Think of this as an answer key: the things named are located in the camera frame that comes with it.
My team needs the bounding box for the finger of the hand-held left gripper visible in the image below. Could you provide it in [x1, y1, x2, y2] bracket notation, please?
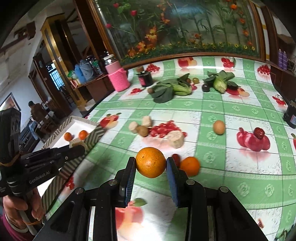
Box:
[21, 145, 86, 164]

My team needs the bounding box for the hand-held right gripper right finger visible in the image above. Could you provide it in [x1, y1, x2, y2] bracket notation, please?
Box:
[165, 157, 270, 241]

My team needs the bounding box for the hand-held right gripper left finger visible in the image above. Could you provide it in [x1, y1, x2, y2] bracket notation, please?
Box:
[35, 157, 137, 241]

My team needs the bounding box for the white tray with chevron rim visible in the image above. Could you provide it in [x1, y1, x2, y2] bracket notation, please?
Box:
[41, 115, 108, 218]

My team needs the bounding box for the large orange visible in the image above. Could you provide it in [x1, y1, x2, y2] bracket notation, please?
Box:
[135, 147, 166, 178]

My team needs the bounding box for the brown egg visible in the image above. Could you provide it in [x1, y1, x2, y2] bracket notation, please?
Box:
[213, 120, 225, 135]

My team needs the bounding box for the person's left hand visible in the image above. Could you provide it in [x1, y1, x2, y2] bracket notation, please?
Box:
[2, 187, 45, 229]

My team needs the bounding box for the wooden sideboard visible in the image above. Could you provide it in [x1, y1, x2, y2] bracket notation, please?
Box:
[69, 71, 116, 109]

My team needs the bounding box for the blue plastic jug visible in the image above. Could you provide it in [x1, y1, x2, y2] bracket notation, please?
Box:
[74, 64, 86, 84]

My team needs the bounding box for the fruit print green tablecloth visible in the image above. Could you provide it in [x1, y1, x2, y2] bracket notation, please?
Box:
[43, 56, 296, 241]

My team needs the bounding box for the jar in pink knitted sleeve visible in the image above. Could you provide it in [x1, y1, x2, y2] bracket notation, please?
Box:
[102, 54, 130, 91]

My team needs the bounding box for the wooden glass cabinet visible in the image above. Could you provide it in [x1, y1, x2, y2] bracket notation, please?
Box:
[40, 17, 93, 112]

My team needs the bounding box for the black jar with pink label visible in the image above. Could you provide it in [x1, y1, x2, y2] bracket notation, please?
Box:
[136, 72, 154, 88]

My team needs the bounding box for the pale-stemmed bok choy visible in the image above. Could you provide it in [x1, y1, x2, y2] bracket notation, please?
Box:
[203, 70, 234, 94]

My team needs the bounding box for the black device with label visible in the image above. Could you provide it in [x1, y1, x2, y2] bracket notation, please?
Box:
[283, 99, 296, 129]

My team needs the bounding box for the framed wall picture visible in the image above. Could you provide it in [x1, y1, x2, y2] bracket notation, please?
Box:
[0, 93, 21, 112]

